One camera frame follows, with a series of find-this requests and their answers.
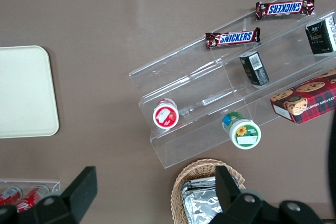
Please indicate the foil-wrapped sandwich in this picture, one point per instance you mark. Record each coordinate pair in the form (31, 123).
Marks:
(199, 205)
(199, 183)

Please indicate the cream plastic tray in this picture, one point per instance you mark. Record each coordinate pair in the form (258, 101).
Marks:
(26, 90)

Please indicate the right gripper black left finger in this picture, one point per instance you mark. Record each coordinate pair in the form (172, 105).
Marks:
(78, 190)

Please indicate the clear acrylic bottle rack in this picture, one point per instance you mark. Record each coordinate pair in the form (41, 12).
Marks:
(53, 186)

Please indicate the Snickers chocolate bar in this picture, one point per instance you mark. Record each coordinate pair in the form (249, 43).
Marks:
(233, 37)
(284, 8)

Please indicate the red cola bottle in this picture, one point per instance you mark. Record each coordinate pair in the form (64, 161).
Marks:
(9, 195)
(30, 197)

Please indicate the light wicker basket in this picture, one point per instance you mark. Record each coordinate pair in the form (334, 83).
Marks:
(178, 187)

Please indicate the red-lidded yogurt cup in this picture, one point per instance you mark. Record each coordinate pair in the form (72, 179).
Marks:
(166, 115)

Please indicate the clear acrylic stepped display stand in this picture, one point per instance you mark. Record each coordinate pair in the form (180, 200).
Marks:
(183, 77)

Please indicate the small black carton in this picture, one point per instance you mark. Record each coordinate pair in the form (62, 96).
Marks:
(254, 69)
(321, 35)

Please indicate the green-lidded sunflower cup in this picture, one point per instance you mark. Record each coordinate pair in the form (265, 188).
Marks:
(244, 133)

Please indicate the red tartan cookie box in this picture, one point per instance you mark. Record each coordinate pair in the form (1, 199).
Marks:
(304, 103)

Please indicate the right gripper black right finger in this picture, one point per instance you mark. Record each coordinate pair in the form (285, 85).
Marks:
(228, 195)

